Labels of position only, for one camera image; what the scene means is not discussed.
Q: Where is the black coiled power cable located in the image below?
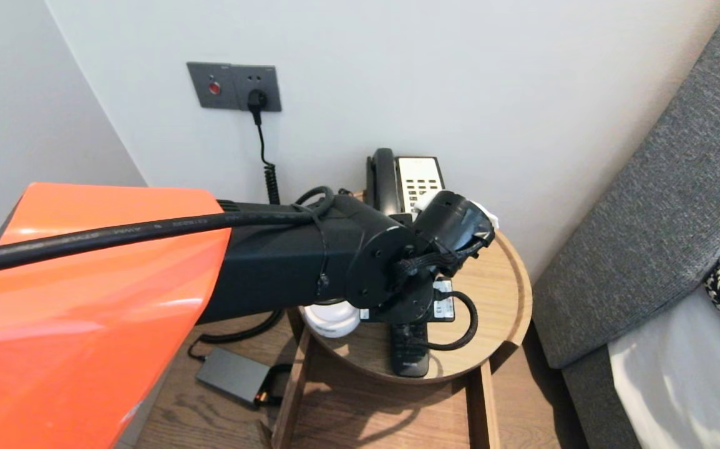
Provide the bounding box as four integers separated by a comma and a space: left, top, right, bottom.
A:
187, 125, 287, 361

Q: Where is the black coiled adapter output cable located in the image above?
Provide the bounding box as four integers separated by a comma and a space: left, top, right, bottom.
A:
260, 365, 301, 410

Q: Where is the round wooden nightstand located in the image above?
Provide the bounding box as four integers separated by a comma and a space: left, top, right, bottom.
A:
288, 228, 534, 384

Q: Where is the white bed sheet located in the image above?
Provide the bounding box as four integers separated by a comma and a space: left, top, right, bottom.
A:
606, 287, 720, 449

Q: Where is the grey upholstered headboard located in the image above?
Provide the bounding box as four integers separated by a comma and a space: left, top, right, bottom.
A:
532, 0, 720, 372

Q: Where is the black telephone handset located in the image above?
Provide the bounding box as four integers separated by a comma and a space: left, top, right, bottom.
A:
369, 148, 399, 216

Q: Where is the black power plug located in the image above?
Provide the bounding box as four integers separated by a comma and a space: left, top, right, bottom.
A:
247, 90, 268, 127

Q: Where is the black and cream telephone base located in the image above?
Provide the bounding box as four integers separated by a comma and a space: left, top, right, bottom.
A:
366, 155, 447, 216

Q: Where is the grey wall socket panel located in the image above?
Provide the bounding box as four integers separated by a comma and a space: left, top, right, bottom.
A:
187, 62, 283, 113

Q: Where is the white round smart speaker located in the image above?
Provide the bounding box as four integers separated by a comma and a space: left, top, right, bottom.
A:
303, 301, 362, 339

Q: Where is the black TV remote control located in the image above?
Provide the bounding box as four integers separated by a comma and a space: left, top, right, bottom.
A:
390, 321, 431, 379

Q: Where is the grey upholstered bed base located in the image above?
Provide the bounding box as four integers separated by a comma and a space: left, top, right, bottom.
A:
561, 346, 641, 449

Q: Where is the grey power adapter box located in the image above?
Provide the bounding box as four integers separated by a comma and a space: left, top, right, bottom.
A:
195, 347, 273, 406

